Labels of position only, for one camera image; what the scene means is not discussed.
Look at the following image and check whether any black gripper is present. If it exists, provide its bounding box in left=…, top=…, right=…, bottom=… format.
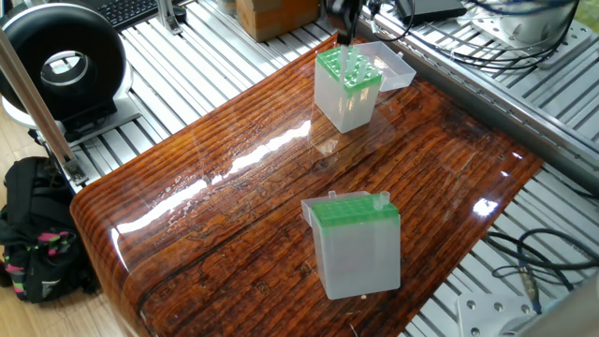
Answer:
left=323, top=0, right=372, bottom=46

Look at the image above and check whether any brown cardboard box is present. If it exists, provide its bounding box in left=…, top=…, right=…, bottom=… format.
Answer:
left=234, top=0, right=325, bottom=44

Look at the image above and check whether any black backpack pink trim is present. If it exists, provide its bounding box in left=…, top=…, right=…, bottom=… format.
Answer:
left=0, top=154, right=102, bottom=303

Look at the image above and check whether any black power adapter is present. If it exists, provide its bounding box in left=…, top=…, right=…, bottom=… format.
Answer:
left=409, top=0, right=469, bottom=24

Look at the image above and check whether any black round fan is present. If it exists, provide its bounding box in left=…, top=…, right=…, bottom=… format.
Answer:
left=0, top=5, right=128, bottom=143

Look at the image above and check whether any glossy wooden board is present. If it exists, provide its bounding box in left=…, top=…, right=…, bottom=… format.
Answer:
left=70, top=28, right=546, bottom=337

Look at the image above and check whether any black looped cable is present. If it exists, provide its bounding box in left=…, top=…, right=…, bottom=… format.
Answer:
left=487, top=229, right=599, bottom=305

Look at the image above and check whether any black keyboard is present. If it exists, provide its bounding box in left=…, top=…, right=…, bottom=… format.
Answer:
left=94, top=0, right=162, bottom=29

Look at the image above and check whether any translucent tip box green rack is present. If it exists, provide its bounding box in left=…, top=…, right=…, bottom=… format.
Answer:
left=313, top=44, right=385, bottom=134
left=307, top=192, right=402, bottom=300

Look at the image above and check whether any clear hinged box lid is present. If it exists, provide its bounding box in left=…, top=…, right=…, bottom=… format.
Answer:
left=360, top=42, right=418, bottom=93
left=300, top=195, right=324, bottom=227

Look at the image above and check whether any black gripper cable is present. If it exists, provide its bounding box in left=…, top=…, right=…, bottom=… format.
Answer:
left=370, top=0, right=586, bottom=72

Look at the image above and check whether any slim aluminium post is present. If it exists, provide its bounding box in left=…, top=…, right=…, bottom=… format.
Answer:
left=0, top=37, right=87, bottom=186

